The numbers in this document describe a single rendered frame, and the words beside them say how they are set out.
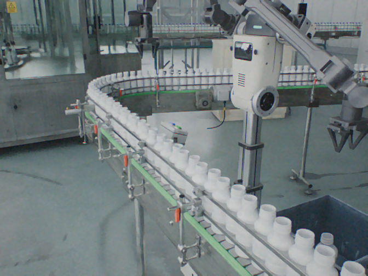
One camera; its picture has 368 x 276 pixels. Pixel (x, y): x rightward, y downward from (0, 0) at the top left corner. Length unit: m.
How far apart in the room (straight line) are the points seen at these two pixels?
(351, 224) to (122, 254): 1.67
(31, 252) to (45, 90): 2.14
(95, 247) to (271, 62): 1.79
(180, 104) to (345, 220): 1.83
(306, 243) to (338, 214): 0.67
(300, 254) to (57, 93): 3.90
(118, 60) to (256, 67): 4.99
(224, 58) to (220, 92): 2.54
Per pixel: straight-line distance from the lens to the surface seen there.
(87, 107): 2.16
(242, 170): 1.98
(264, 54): 1.73
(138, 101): 2.85
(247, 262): 0.98
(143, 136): 1.46
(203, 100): 2.83
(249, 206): 0.91
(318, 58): 1.09
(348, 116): 1.11
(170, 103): 2.91
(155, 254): 2.62
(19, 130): 4.49
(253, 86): 1.76
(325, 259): 0.77
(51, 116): 4.49
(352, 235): 1.46
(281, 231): 0.84
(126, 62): 6.62
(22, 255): 2.84
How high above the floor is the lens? 1.61
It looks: 20 degrees down
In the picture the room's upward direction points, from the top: straight up
